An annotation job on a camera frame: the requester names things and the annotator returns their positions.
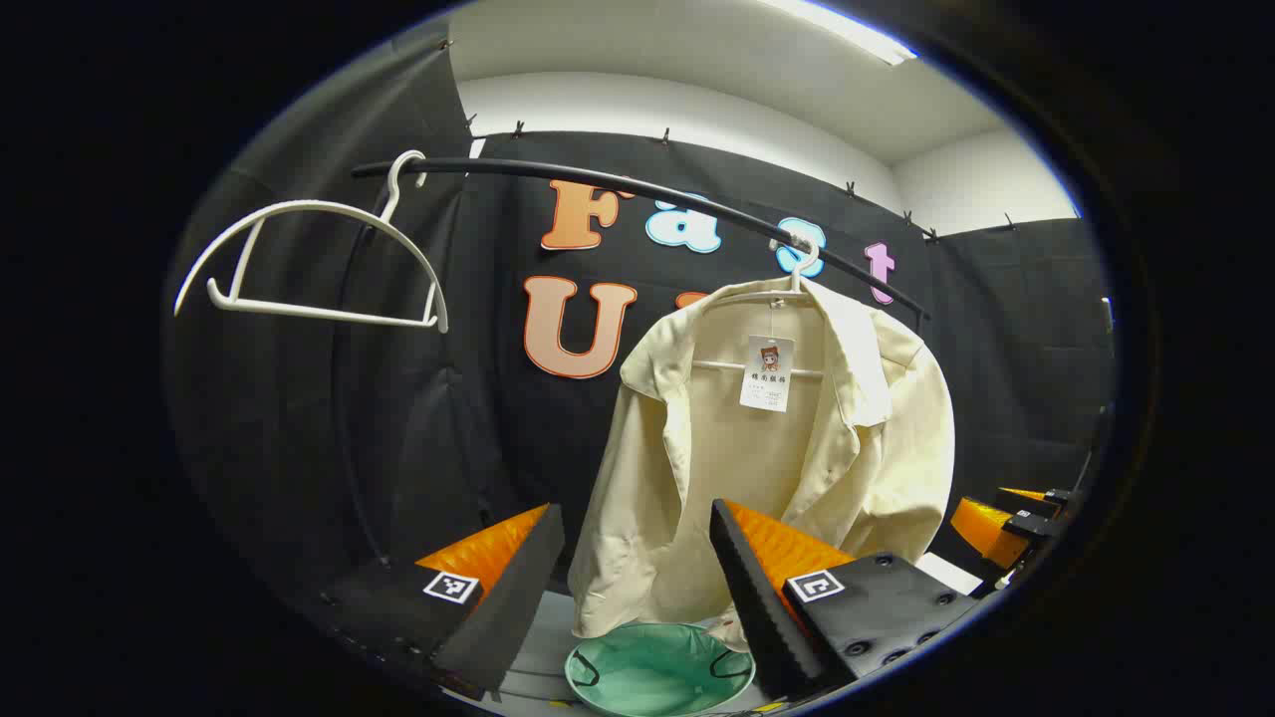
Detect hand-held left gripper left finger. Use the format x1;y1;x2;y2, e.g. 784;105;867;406
319;503;566;703

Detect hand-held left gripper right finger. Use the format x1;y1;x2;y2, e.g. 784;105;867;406
709;499;982;703

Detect cream jacket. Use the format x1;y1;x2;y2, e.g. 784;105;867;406
568;279;955;653

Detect white plastic clothes hanger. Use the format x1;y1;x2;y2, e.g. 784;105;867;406
692;224;833;379
174;149;449;335

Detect black clothes rack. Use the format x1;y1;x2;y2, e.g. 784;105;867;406
334;157;932;569

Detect white paper hang tag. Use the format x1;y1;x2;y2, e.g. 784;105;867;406
739;336;796;413

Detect black backdrop cloth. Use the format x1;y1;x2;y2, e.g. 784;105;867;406
164;20;1117;638

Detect row of black backdrop clips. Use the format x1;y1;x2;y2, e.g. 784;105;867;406
438;40;1017;245

